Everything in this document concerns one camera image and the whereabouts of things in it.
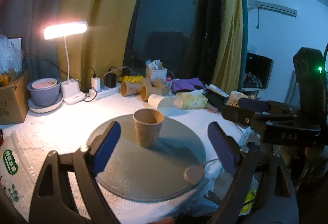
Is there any brown patterned paper cup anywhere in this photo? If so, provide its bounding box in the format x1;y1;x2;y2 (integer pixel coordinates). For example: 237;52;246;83
132;109;165;148

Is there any white paper cup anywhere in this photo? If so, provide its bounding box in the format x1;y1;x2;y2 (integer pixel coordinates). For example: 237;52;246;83
148;94;173;110

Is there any brown floral cup right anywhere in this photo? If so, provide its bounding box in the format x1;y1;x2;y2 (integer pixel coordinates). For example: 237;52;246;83
152;78;166;89

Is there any plain brown cup lying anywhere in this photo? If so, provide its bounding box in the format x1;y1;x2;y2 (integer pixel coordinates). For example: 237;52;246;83
141;85;169;101

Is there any brown cup back middle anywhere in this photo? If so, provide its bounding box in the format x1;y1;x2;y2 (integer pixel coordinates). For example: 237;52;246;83
139;78;153;87

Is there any brown floral cup lying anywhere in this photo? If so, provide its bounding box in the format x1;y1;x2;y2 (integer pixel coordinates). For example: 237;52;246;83
120;81;141;96

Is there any white tube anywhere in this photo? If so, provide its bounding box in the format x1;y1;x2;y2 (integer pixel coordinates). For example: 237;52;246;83
205;84;229;98

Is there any yellow tissue pack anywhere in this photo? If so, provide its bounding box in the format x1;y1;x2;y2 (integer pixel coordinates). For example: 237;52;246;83
173;90;208;109

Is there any purple cloth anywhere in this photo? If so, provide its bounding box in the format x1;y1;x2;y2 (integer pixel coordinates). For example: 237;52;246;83
171;78;205;93

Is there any beige mat controller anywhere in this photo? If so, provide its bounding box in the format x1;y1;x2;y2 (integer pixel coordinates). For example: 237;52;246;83
183;165;205;186

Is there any white tablecloth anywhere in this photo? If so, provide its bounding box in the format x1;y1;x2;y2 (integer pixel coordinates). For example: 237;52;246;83
0;90;253;224

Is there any pink white small box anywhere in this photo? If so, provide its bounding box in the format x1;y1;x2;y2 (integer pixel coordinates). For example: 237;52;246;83
166;77;172;89

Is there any white plastic basket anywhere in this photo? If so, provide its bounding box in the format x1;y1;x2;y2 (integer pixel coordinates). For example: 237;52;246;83
146;67;167;81

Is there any round grey mat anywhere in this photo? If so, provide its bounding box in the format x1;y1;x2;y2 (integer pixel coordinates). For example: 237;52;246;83
96;115;206;202

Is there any white air conditioner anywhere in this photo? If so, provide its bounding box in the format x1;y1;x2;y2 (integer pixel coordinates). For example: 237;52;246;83
247;0;297;18

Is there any yellow plastic bag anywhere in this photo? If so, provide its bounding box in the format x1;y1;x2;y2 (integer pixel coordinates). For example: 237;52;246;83
118;75;145;83

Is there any cardboard box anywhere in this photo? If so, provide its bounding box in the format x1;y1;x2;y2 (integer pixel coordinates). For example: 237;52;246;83
0;71;31;125

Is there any purple bowl stack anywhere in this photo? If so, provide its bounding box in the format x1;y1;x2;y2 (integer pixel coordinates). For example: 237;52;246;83
27;78;63;114

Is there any white desk lamp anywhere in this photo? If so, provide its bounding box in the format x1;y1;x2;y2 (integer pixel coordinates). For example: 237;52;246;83
43;21;88;105

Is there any white power strip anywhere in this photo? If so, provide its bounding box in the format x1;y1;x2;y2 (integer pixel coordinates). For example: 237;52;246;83
87;84;120;101

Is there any black power adapter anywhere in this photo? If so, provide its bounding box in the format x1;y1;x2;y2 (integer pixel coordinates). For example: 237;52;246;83
105;73;117;88

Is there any white USB charger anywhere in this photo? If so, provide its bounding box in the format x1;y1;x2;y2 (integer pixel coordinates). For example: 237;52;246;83
91;77;101;92

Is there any teal curtain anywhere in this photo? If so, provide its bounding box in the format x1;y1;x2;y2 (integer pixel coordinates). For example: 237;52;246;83
237;0;249;92

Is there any clear plastic bag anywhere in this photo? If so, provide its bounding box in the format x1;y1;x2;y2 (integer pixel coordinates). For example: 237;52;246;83
1;34;23;86

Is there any yellow curtain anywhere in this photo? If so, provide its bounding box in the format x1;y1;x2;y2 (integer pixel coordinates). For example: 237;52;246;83
59;0;247;92

